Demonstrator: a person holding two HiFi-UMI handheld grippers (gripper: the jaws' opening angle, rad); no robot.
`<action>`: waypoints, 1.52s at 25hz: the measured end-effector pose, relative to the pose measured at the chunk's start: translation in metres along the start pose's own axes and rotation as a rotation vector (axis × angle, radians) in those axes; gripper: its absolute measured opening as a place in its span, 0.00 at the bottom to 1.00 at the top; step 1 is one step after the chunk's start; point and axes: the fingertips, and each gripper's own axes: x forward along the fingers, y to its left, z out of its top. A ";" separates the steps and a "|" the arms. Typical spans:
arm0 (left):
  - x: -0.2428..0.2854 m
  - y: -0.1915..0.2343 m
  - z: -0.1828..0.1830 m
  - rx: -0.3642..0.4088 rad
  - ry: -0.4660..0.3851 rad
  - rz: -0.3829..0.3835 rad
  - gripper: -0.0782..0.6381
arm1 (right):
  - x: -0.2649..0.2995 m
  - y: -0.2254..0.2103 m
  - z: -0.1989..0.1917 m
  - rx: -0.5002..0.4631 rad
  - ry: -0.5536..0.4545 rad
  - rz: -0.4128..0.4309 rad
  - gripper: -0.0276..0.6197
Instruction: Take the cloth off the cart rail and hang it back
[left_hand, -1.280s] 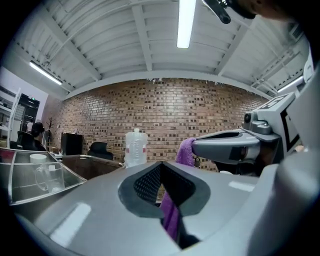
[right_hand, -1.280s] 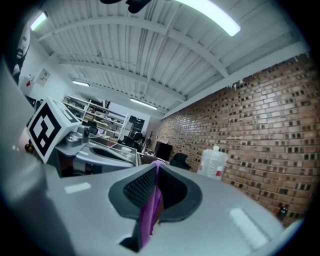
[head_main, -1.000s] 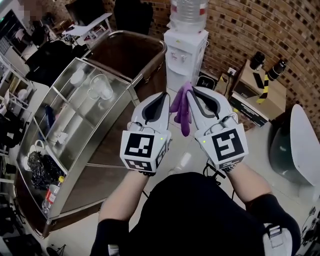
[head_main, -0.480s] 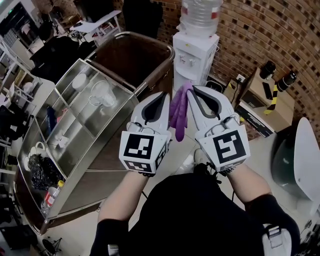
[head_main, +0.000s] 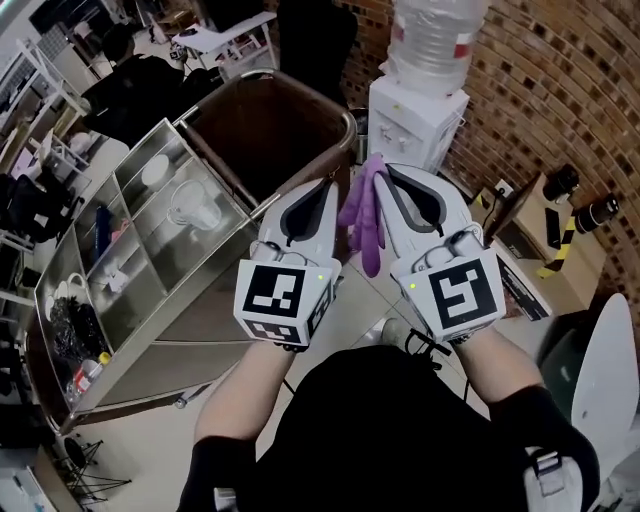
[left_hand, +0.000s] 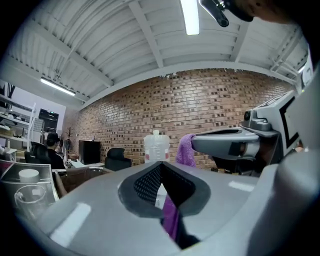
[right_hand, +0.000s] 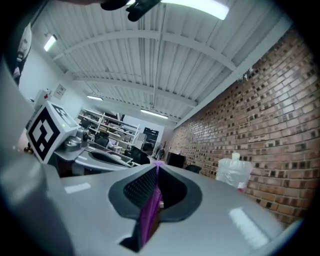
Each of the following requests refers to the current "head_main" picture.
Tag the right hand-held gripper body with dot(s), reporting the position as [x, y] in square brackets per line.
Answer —
[457, 295]

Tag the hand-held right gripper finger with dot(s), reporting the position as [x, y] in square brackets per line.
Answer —
[397, 225]
[452, 205]

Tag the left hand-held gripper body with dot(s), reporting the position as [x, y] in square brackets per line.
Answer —
[272, 295]

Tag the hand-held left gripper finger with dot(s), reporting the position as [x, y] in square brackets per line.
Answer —
[272, 209]
[332, 225]

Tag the metal cart rail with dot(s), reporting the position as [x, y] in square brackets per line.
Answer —
[261, 207]

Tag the purple cloth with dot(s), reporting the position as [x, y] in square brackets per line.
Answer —
[365, 220]

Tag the person's left forearm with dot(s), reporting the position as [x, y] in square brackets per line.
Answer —
[240, 395]

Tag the person's right forearm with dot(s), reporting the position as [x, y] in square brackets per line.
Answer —
[500, 367]

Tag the stainless steel cart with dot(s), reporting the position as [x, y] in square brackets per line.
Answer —
[165, 310]

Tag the black flat box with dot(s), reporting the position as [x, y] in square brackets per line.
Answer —
[522, 290]

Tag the person's grey shoe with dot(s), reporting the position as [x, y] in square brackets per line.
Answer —
[395, 331]

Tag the clear glass jug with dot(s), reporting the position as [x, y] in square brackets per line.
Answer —
[195, 207]

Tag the brown laundry bag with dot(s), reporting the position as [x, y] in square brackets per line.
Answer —
[270, 130]

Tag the white water dispenser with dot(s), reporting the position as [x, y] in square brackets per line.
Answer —
[415, 127]

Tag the metal trash can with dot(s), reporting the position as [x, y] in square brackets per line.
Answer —
[361, 137]

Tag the black remote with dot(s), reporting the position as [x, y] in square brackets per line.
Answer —
[553, 228]

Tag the cardboard box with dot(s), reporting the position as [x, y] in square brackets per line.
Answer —
[575, 270]

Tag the white plate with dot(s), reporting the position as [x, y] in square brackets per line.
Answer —
[156, 170]

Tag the dark green bin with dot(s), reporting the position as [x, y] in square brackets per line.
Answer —
[562, 365]

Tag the clear water bottle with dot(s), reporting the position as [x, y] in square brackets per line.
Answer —
[435, 45]

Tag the person's black shirt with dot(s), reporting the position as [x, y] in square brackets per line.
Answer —
[380, 440]

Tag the blue packet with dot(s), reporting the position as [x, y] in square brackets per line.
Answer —
[103, 227]

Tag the white chair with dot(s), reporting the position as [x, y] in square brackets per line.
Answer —
[607, 380]

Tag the yellow capped bottle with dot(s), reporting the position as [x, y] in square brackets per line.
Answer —
[104, 358]

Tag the white table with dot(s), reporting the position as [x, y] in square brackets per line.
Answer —
[225, 35]

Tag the pile of black bags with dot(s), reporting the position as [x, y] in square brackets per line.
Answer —
[80, 330]

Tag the white cup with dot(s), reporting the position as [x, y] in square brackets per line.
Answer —
[65, 295]

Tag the black backpack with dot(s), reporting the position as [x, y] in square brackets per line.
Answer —
[30, 210]

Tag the white shelf rack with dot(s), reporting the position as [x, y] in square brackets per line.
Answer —
[35, 100]

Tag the white wall outlet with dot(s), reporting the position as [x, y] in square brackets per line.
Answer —
[504, 189]

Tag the black camera lens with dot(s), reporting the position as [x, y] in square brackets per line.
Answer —
[561, 184]
[597, 212]

